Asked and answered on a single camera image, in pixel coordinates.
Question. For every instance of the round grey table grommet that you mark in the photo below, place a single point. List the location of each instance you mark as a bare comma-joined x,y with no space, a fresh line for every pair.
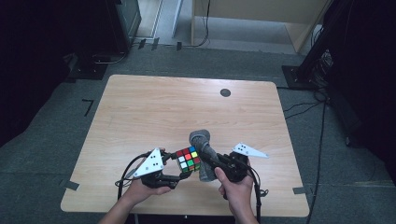
225,92

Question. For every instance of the dark curtain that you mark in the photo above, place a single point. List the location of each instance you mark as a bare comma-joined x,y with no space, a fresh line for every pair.
31,62
367,77

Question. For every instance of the person's left hand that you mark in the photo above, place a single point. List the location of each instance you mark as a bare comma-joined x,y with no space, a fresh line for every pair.
143,191

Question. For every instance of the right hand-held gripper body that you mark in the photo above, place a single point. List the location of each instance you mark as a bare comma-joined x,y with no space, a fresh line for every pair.
235,166

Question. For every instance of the grey cloth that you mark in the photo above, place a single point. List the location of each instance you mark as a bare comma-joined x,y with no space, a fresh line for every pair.
202,141

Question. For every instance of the person's right hand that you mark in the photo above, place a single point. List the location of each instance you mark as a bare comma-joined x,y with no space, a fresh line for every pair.
235,193

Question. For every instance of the black cabinet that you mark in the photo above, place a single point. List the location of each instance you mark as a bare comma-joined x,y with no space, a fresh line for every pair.
126,21

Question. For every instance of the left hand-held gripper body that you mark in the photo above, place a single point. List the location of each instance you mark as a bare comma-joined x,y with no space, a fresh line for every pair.
152,168

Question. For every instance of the multicoloured puzzle cube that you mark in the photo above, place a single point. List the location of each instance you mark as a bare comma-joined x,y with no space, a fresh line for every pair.
188,159

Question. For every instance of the black floor base plate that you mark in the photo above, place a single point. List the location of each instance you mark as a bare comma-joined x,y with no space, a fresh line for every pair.
88,70

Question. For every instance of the black corner floor tape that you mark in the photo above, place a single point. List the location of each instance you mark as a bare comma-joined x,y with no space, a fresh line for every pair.
89,104

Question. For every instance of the beige wooden furniture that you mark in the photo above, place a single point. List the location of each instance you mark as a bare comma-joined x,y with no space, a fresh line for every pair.
261,12

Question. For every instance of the black metal stand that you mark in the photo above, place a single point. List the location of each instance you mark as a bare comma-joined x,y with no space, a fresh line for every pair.
300,76

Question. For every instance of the grey tape strip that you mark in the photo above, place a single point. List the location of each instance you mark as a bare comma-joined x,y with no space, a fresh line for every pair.
71,185
299,190

